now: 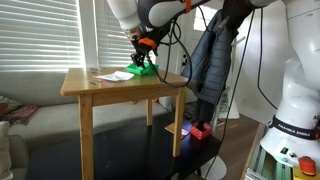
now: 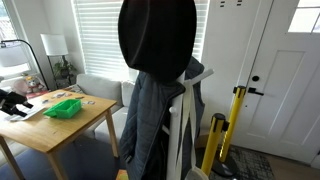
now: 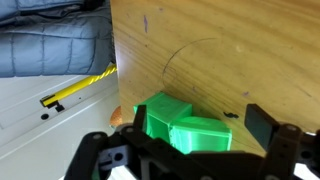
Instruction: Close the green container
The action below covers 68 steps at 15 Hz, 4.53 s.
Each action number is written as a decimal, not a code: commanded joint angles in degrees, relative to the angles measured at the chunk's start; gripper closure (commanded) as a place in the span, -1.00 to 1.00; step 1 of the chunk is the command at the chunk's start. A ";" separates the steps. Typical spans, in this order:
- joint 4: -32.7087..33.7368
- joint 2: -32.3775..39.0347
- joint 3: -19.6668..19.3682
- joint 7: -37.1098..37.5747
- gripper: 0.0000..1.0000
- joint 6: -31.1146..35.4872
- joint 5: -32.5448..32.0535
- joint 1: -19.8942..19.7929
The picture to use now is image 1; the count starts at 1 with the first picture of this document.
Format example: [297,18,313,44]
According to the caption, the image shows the light wooden table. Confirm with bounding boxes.
[60,68,187,180]

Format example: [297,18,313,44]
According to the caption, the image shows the white paper sheet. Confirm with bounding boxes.
[98,71,133,82]

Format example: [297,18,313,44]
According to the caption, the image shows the red patterned box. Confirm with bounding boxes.
[190,123,211,140]

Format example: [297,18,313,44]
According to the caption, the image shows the orange card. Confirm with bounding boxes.
[165,122,192,140]

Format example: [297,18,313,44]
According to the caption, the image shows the blue-grey puffer jacket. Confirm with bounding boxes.
[181,10,238,104]

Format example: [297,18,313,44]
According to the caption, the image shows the black low table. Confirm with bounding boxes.
[25,113,221,180]

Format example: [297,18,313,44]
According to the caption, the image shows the grey sofa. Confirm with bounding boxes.
[0,70,168,180]

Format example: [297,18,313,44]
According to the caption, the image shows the white window blinds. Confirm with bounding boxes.
[0,0,134,72]

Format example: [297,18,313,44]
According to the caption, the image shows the green plastic container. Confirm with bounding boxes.
[126,62,159,76]

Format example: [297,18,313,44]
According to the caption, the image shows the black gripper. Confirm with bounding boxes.
[130,37,157,69]

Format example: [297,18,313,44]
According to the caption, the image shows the patterned cushion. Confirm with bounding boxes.
[0,96,38,126]

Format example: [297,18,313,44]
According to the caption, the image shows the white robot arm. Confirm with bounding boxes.
[107,0,320,166]

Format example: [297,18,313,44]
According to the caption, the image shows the red emergency stop button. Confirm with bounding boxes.
[298,156,316,176]

